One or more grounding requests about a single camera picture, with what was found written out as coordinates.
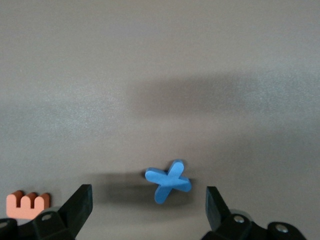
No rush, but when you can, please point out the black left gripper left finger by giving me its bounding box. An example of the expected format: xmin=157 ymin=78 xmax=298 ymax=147
xmin=0 ymin=184 xmax=94 ymax=240

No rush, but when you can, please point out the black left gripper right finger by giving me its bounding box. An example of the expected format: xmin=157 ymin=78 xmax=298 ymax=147
xmin=202 ymin=186 xmax=310 ymax=240

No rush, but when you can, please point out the blue letter X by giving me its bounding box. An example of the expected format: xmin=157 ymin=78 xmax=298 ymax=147
xmin=144 ymin=158 xmax=193 ymax=205

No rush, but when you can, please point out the orange letter E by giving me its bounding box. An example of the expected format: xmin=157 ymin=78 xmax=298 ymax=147
xmin=6 ymin=190 xmax=52 ymax=220

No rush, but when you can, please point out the brown table cover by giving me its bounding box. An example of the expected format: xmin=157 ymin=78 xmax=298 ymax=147
xmin=0 ymin=0 xmax=320 ymax=240

